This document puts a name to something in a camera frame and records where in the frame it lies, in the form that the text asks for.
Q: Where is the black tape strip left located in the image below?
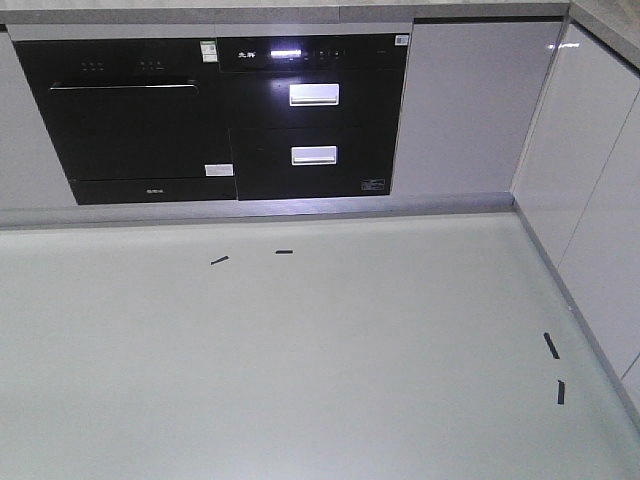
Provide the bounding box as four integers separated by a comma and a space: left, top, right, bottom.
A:
210, 255, 230, 265

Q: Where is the black disinfection cabinet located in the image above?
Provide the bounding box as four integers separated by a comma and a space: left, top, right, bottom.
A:
217, 32, 410, 200

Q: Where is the grey cabinet door panel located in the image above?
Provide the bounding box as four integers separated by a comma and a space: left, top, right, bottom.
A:
392, 21, 561, 196

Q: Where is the black built-in dishwasher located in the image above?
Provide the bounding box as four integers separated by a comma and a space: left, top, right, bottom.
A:
14, 38, 236, 205

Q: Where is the black tape strip right upper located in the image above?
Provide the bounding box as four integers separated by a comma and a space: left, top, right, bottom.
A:
543, 332, 560, 360

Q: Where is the grey side cabinet door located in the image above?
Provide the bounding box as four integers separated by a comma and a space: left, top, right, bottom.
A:
511, 22, 640, 381

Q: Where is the black tape strip right lower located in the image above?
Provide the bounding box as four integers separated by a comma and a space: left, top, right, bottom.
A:
557, 380, 566, 405

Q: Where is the lower silver drawer handle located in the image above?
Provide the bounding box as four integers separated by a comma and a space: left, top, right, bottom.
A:
291, 145, 338, 166

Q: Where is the silver drawer handle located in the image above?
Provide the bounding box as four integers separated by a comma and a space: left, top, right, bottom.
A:
289, 83, 340, 107
291, 145, 338, 166

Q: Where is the upper silver drawer handle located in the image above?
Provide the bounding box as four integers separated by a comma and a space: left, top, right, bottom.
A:
289, 83, 340, 107

